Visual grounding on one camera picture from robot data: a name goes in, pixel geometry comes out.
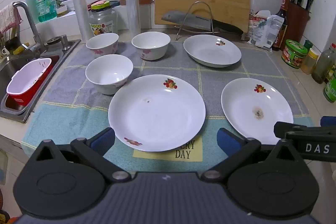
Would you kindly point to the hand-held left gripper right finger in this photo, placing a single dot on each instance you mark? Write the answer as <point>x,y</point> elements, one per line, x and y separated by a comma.
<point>228,140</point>

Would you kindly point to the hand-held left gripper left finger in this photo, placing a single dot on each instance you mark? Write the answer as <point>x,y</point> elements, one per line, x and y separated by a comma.
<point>103,140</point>

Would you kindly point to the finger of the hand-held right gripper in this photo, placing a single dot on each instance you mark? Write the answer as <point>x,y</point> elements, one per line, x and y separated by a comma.
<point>294,128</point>
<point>329,121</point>

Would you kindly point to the stained white fruit-print plate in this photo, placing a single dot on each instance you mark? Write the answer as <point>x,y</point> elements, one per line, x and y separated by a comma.
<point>252,106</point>

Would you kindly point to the large white fruit-print plate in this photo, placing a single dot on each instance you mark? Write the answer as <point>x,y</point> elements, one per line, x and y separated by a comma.
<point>157,113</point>

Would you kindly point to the plain white bowl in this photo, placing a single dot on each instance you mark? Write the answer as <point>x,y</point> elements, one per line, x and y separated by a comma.
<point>109,74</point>

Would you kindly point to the deep white fruit-print plate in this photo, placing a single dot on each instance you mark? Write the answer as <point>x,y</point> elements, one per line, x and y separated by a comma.
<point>212,52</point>

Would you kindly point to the small pink-flowered white bowl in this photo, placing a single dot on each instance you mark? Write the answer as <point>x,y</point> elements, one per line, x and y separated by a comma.
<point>102,44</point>

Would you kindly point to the green plastic bottle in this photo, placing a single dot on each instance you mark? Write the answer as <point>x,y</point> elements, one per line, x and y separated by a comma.
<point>330,87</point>

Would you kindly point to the condiment bottles at right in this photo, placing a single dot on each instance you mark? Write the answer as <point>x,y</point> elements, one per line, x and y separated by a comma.
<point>323,66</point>

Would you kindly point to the yellow spice jar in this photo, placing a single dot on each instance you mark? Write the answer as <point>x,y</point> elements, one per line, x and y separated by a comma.
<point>309,62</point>

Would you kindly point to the green-lidded jar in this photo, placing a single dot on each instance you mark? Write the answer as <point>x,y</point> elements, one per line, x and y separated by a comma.
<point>294,53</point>

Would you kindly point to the grey and teal checked mat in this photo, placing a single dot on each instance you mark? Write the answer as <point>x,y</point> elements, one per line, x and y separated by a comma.
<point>162,66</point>

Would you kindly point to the red and white drain basket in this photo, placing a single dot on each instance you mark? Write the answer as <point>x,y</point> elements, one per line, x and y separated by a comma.
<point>26,82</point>

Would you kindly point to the clear and white plastic bag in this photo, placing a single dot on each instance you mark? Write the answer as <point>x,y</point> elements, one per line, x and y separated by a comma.
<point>267,32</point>

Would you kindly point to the dark soy sauce bottle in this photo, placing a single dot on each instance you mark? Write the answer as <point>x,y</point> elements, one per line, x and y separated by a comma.
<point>280,29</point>

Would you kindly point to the brown knife block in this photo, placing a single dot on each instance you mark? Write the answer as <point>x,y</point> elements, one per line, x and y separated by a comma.
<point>296,27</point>

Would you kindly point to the metal sink knob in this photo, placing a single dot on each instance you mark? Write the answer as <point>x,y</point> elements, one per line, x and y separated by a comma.
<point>64,43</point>

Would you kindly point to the red and white bag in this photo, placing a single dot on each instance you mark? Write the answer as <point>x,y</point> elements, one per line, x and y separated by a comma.
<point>256,22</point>

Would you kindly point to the glass jar with yellow-green lid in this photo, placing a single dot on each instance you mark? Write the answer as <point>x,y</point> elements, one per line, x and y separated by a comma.
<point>102,22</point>

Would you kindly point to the steel sink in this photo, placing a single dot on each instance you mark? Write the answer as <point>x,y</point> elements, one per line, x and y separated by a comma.
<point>8,69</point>

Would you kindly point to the short plastic wrap roll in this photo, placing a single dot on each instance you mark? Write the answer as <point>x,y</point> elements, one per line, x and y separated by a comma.
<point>80,11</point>

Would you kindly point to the small potted plant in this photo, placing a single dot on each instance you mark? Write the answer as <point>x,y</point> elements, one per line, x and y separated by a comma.
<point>61,7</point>

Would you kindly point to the steel faucet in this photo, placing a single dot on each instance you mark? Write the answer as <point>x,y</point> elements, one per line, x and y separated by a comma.
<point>29,19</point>

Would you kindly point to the pink hanging towel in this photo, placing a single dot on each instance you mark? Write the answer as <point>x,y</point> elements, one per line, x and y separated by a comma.
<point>9,16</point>

